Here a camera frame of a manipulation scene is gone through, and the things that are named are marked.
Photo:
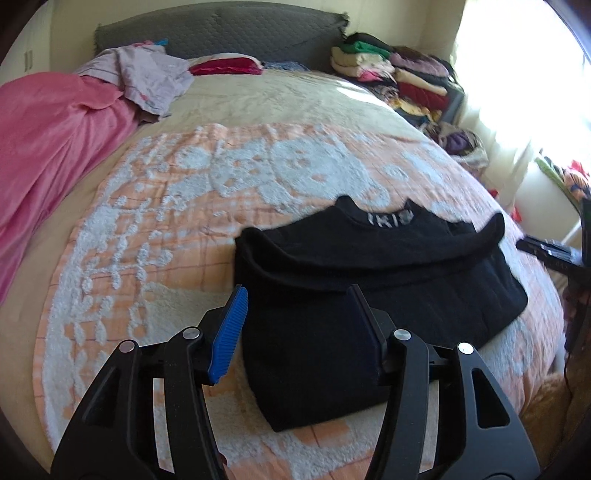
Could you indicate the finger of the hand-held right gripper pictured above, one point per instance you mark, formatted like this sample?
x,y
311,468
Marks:
x,y
545,249

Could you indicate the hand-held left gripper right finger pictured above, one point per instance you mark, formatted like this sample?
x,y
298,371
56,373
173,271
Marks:
x,y
364,323

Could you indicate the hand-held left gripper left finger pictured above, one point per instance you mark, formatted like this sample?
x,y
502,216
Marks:
x,y
228,330

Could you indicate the black sweater with orange cuffs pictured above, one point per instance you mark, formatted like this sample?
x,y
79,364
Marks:
x,y
369,277

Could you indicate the basket of crumpled clothes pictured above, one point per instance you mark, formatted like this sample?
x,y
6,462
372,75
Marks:
x,y
459,143

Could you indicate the pile of folded clothes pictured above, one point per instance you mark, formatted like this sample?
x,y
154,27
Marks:
x,y
397,69

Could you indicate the colourful floral cloth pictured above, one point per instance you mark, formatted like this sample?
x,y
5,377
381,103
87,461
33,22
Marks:
x,y
565,177

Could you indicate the tan plush cloth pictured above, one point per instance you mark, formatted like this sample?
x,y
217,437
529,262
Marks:
x,y
547,410

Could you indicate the beige orange patterned blanket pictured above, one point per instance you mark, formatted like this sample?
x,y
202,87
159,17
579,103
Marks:
x,y
231,175

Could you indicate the pink blanket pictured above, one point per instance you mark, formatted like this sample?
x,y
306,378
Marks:
x,y
51,147

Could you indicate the red pillow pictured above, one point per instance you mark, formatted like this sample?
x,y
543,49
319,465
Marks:
x,y
226,64

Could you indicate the lilac crumpled cloth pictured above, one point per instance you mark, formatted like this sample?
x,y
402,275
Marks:
x,y
143,74

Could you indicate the grey padded headboard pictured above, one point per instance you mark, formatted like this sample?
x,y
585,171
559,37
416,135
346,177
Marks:
x,y
221,34

